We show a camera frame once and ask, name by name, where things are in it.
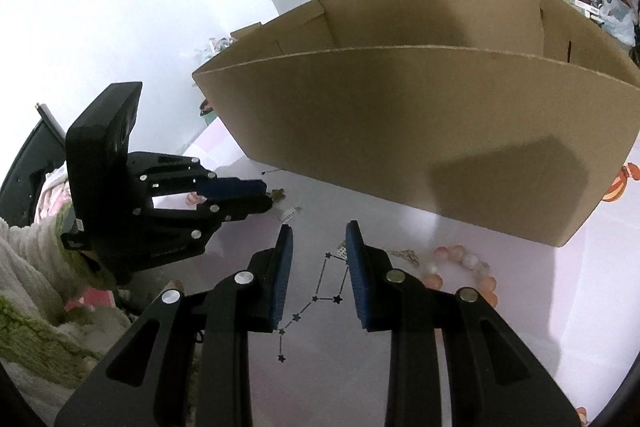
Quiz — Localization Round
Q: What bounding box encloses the pink bead bracelet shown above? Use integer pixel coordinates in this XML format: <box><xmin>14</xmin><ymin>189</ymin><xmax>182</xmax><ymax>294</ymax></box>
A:
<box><xmin>419</xmin><ymin>244</ymin><xmax>499</xmax><ymax>308</ymax></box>

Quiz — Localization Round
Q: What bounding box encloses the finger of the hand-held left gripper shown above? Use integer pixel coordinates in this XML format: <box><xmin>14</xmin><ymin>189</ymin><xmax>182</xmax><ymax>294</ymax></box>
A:
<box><xmin>129</xmin><ymin>152</ymin><xmax>268</xmax><ymax>208</ymax></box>
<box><xmin>150</xmin><ymin>194</ymin><xmax>274</xmax><ymax>240</ymax></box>

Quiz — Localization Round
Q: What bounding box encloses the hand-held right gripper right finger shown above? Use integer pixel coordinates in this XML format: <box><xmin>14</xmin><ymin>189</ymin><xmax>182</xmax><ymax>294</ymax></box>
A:
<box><xmin>346</xmin><ymin>221</ymin><xmax>586</xmax><ymax>427</ymax></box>

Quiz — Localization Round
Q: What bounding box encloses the white plastic bag with handles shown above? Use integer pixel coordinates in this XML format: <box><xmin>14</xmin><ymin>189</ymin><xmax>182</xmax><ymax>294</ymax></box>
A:
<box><xmin>597</xmin><ymin>0</ymin><xmax>640</xmax><ymax>45</ymax></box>

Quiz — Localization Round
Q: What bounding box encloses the small silver chain charm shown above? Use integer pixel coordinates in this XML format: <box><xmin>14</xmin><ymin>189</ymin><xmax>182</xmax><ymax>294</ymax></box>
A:
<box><xmin>387</xmin><ymin>248</ymin><xmax>422</xmax><ymax>267</ymax></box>

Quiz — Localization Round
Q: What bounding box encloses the dark curved panel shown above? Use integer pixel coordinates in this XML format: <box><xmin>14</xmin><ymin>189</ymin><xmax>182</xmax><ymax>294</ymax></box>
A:
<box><xmin>0</xmin><ymin>104</ymin><xmax>68</xmax><ymax>228</ymax></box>

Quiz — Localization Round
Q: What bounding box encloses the pink printed tablecloth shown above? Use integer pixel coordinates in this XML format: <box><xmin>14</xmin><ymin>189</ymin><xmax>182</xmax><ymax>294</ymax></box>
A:
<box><xmin>175</xmin><ymin>127</ymin><xmax>640</xmax><ymax>427</ymax></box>

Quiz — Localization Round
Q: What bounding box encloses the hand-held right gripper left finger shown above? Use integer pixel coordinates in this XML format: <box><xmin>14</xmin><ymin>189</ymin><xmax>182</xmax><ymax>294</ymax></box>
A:
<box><xmin>52</xmin><ymin>224</ymin><xmax>293</xmax><ymax>427</ymax></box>

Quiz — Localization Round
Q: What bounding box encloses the brown cardboard box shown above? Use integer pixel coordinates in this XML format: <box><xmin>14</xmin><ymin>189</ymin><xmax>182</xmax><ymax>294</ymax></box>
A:
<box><xmin>192</xmin><ymin>0</ymin><xmax>640</xmax><ymax>248</ymax></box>

